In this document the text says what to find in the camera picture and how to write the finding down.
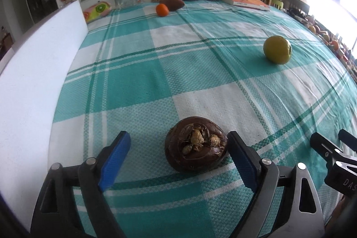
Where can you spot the white cardboard box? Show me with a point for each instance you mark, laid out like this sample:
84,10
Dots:
30,86

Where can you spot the fruit bowl on side table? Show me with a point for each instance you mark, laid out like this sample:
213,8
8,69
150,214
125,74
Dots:
326,35

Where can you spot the green apple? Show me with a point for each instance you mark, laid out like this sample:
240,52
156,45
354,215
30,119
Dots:
277,49

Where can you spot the orange book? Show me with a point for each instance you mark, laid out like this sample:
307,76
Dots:
254,4

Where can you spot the fruit pattern pouch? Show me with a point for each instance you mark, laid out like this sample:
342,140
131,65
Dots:
96,11

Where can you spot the dark water chestnut three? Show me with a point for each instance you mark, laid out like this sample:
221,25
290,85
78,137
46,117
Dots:
195,144

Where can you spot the teal white plaid tablecloth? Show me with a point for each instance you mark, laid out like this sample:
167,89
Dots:
142,73

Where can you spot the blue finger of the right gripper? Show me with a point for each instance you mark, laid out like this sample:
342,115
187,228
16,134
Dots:
326,149
347,138

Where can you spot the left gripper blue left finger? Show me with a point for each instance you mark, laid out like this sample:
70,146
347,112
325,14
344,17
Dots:
111,159

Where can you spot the small orange tangerine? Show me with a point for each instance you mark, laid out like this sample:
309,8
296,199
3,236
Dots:
162,10

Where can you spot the dark sweet potato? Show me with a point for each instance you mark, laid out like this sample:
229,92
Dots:
173,5

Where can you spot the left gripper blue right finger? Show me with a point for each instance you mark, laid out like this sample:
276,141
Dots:
245,159

